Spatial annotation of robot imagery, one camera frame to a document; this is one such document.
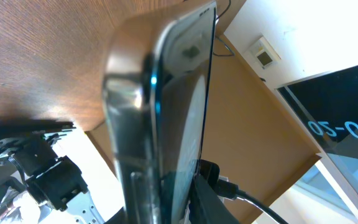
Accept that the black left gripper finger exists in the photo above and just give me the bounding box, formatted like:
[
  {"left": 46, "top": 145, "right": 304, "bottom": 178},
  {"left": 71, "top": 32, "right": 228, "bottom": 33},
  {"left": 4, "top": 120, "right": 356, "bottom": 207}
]
[{"left": 189, "top": 159, "right": 239, "bottom": 224}]

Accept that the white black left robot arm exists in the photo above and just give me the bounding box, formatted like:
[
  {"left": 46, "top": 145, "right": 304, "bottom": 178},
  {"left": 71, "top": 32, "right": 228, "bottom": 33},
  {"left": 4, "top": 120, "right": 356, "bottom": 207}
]
[{"left": 0, "top": 120, "right": 104, "bottom": 223}]

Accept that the dark glass door panel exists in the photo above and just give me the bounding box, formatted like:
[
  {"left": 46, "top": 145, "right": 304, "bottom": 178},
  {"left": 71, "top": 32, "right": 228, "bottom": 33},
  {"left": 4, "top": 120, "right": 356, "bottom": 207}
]
[{"left": 277, "top": 65, "right": 358, "bottom": 194}]

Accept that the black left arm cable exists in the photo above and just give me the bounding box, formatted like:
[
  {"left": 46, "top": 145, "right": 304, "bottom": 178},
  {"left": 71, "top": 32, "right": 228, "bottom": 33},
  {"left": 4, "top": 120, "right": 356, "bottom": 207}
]
[{"left": 216, "top": 177, "right": 290, "bottom": 224}]

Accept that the white wall thermostat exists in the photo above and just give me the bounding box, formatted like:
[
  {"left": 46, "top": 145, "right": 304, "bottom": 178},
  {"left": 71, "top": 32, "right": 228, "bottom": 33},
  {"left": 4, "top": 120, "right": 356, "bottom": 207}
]
[{"left": 249, "top": 36, "right": 281, "bottom": 69}]

